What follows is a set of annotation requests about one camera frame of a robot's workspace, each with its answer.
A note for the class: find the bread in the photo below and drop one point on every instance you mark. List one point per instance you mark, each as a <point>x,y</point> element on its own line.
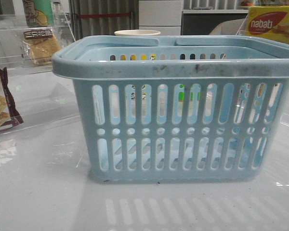
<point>40,44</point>

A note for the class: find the light blue plastic basket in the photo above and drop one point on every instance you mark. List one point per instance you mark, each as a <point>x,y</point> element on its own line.
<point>177,108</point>

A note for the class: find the yellow popcorn cup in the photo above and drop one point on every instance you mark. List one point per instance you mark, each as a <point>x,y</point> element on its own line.
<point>137,32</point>

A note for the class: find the white cabinet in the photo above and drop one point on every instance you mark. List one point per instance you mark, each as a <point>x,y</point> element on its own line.
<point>164,16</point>

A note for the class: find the clear acrylic left display shelf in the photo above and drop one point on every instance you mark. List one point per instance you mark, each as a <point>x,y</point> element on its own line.
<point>40,96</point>

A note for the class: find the maroon almond cracker packet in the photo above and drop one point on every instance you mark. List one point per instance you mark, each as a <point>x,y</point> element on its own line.
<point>9,116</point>

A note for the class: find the green snack bag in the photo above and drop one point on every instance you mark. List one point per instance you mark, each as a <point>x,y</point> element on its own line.
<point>38,13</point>

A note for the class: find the yellow nabati wafer box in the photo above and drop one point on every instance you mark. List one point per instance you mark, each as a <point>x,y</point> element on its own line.
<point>269,22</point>

